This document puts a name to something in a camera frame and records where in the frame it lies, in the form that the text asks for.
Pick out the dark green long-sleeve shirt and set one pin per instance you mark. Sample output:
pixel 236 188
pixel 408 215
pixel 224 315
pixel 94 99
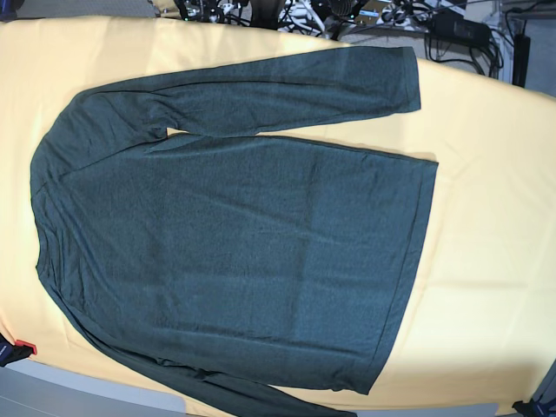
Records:
pixel 185 237

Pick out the white power strip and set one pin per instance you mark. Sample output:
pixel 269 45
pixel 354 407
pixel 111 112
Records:
pixel 300 15

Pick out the black power adapter brick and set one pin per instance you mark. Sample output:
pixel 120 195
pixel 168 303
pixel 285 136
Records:
pixel 459 30

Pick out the red and black clamp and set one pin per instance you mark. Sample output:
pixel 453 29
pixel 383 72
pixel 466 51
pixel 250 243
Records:
pixel 15 351

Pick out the black table clamp right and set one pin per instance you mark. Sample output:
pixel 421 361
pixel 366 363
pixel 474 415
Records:
pixel 534 408

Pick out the black vertical post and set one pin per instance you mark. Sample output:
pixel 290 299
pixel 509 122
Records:
pixel 521 51

